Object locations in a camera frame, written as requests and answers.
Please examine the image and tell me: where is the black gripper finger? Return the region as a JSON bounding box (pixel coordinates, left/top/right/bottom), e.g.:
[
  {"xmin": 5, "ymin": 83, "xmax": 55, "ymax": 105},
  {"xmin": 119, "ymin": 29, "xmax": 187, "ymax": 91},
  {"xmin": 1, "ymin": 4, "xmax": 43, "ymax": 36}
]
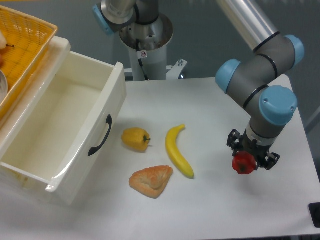
[
  {"xmin": 255, "ymin": 150, "xmax": 280, "ymax": 171},
  {"xmin": 226, "ymin": 129, "xmax": 242, "ymax": 157}
]

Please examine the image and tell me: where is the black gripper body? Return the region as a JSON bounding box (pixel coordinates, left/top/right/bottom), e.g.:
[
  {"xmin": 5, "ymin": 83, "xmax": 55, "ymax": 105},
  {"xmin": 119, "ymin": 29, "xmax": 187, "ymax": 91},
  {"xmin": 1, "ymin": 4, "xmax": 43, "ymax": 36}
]
[{"xmin": 238, "ymin": 136, "xmax": 270, "ymax": 163}]

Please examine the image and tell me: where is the red bell pepper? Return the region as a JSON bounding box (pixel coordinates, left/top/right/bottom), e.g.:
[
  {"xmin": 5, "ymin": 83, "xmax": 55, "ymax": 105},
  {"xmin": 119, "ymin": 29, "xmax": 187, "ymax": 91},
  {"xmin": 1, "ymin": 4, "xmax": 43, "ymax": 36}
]
[{"xmin": 231, "ymin": 151, "xmax": 257, "ymax": 175}]

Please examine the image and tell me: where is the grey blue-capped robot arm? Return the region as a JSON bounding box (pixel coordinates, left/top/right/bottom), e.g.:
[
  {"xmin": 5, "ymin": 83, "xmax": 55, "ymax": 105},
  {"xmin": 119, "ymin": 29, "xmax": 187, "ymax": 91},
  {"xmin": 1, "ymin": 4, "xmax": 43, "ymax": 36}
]
[{"xmin": 92, "ymin": 0, "xmax": 305, "ymax": 175}]

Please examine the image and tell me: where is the yellow bell pepper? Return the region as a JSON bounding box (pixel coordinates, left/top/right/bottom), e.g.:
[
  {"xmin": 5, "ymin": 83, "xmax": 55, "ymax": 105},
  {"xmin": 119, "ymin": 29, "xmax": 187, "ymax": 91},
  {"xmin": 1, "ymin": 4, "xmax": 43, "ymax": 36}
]
[{"xmin": 121, "ymin": 127, "xmax": 151, "ymax": 152}]

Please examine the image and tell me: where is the white open upper drawer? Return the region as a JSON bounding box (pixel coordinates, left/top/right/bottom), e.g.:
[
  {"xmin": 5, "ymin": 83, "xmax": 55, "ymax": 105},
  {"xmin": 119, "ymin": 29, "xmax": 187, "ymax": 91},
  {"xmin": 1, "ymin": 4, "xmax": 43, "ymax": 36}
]
[{"xmin": 0, "ymin": 52, "xmax": 127, "ymax": 204}]

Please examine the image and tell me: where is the white drawer cabinet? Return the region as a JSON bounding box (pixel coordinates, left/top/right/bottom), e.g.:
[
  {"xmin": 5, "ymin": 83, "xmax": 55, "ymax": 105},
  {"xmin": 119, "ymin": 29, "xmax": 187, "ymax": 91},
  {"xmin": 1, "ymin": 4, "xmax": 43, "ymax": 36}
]
[{"xmin": 0, "ymin": 36, "xmax": 71, "ymax": 158}]

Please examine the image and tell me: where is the yellow banana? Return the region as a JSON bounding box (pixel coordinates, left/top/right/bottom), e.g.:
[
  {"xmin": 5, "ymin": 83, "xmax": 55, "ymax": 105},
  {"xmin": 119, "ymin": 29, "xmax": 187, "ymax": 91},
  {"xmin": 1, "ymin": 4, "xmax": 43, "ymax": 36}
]
[{"xmin": 165, "ymin": 124, "xmax": 195, "ymax": 179}]

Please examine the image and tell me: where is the black object at table edge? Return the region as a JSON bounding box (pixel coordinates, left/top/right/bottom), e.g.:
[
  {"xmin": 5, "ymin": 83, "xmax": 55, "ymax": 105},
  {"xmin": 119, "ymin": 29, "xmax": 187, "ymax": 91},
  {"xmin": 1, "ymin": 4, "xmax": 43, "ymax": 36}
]
[{"xmin": 308, "ymin": 202, "xmax": 320, "ymax": 229}]

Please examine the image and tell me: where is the golden pastry turnover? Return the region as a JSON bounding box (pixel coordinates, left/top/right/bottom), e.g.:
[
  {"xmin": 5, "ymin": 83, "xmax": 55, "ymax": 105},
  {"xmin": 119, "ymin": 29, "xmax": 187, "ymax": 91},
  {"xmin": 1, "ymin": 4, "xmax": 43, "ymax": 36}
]
[{"xmin": 129, "ymin": 165, "xmax": 173, "ymax": 199}]

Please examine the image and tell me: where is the yellow woven basket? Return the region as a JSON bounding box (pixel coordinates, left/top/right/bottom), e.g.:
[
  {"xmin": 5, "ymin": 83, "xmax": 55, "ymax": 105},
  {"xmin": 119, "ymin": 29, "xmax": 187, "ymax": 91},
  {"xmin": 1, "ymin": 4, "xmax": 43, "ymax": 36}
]
[{"xmin": 0, "ymin": 6, "xmax": 58, "ymax": 118}]

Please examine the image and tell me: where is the grey round object left edge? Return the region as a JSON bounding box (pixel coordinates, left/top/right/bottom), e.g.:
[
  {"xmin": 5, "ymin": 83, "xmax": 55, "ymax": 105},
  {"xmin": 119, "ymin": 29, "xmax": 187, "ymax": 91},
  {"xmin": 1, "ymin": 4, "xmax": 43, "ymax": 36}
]
[{"xmin": 0, "ymin": 70, "xmax": 9, "ymax": 104}]

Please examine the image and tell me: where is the black drawer handle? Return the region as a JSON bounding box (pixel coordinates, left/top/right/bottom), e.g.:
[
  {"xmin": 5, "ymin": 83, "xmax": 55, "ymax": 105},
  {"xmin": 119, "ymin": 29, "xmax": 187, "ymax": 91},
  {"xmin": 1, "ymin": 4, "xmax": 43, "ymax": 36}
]
[{"xmin": 88, "ymin": 114, "xmax": 113, "ymax": 156}]

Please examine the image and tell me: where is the black cable on pedestal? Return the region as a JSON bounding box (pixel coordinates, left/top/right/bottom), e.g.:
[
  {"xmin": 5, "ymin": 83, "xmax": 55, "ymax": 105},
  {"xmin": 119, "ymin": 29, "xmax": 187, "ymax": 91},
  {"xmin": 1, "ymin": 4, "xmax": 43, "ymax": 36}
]
[{"xmin": 135, "ymin": 38, "xmax": 150, "ymax": 81}]

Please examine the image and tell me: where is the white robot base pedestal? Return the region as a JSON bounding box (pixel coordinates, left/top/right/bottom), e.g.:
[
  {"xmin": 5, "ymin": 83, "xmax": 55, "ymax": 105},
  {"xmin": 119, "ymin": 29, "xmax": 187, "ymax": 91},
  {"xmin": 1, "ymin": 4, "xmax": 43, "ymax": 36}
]
[{"xmin": 119, "ymin": 13, "xmax": 188, "ymax": 81}]

